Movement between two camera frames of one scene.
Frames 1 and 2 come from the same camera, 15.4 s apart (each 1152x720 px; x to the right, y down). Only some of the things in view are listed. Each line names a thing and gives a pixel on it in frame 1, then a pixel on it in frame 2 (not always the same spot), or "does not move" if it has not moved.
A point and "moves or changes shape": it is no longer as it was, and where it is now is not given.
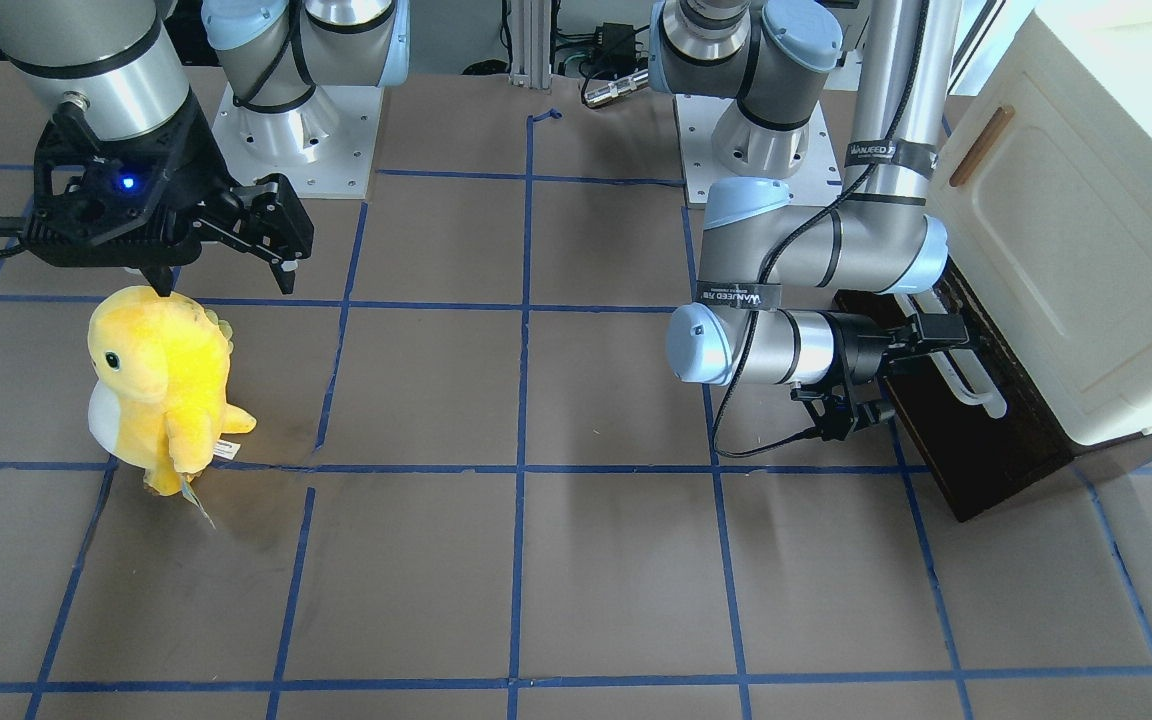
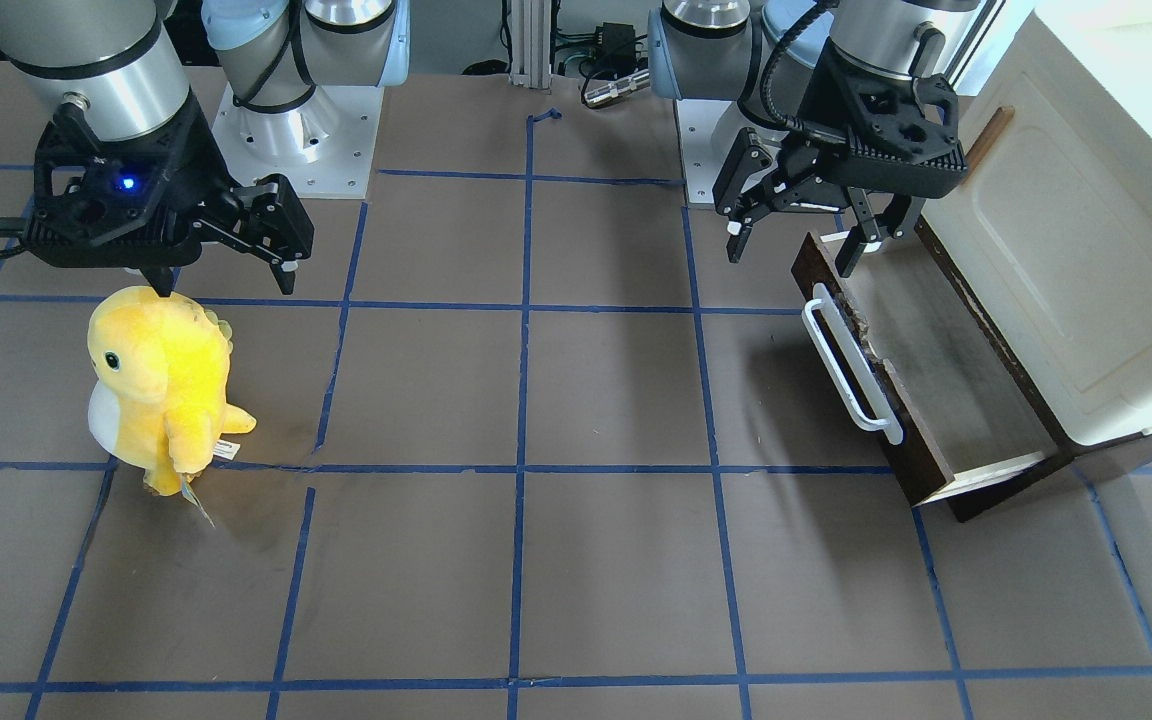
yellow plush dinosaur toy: (158, 390) does not move
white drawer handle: (980, 383) moves or changes shape
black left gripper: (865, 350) to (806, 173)
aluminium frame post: (531, 44) does not move
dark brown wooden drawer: (977, 457) moves or changes shape
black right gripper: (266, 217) does not move
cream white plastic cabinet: (1077, 181) does not move
